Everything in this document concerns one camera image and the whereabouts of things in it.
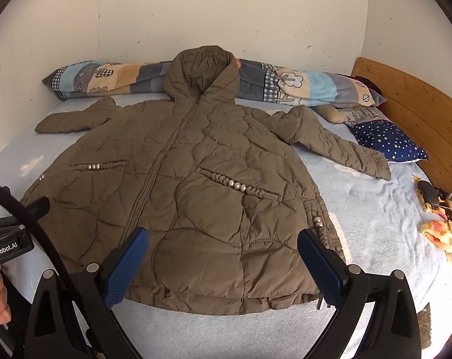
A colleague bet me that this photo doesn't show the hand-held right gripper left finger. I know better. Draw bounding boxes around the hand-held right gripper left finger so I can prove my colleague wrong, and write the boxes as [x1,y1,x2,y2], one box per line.
[24,226,149,359]

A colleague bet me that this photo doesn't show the wooden headboard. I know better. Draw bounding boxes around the wooden headboard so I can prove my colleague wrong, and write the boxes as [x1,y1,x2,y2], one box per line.
[351,57,452,210]

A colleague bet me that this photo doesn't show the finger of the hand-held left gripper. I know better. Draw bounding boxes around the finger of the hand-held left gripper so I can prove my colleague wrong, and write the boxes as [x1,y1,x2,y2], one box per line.
[24,196,51,218]

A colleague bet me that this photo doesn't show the dark red cloth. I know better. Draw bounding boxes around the dark red cloth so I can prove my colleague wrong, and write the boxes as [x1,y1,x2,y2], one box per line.
[351,75,383,96]

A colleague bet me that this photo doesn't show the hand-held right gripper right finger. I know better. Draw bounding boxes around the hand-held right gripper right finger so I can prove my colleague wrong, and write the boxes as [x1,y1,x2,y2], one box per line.
[297,226,423,359]

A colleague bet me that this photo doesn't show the olive quilted hooded jacket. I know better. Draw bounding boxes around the olive quilted hooded jacket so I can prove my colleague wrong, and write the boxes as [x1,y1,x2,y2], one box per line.
[19,45,392,313]

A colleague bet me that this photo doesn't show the grey printed pillow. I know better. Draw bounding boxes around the grey printed pillow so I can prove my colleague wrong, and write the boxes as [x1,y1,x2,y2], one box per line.
[314,104,386,128]

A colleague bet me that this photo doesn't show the light blue cloud bed sheet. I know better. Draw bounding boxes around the light blue cloud bed sheet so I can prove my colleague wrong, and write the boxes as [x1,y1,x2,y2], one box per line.
[0,95,452,359]

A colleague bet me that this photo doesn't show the black textured object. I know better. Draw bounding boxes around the black textured object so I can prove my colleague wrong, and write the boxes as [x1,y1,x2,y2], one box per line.
[417,180,442,210]

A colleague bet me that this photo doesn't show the navy star pillow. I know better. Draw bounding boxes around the navy star pillow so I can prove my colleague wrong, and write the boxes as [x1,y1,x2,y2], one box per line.
[350,120,429,163]

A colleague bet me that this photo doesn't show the floral cloth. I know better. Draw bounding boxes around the floral cloth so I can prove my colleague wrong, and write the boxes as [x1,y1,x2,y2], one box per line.
[413,174,452,266]

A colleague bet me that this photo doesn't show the left hand-held gripper black cable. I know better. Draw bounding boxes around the left hand-held gripper black cable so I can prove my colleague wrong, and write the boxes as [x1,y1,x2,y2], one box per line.
[0,177,84,300]

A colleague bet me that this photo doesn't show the patchwork printed quilt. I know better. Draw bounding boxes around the patchwork printed quilt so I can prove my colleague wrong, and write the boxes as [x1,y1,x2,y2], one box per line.
[42,58,387,107]

